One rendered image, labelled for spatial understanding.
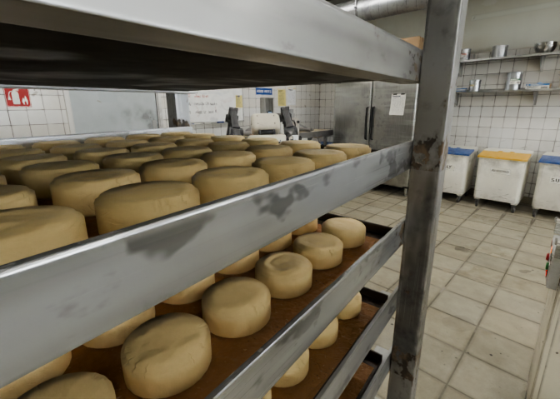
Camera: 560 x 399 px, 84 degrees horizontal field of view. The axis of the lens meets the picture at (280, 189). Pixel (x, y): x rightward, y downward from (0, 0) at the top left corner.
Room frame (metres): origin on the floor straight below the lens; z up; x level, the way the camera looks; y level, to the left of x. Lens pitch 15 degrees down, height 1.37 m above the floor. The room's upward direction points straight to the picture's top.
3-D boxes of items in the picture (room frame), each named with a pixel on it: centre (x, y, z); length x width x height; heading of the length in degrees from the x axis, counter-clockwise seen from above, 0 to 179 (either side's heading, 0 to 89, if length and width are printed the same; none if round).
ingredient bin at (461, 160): (4.64, -2.60, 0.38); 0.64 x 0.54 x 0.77; 138
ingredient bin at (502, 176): (4.18, -3.06, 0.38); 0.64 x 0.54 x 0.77; 136
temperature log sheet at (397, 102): (4.71, -1.72, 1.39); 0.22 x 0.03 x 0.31; 46
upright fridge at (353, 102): (5.31, -1.72, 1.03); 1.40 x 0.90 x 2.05; 46
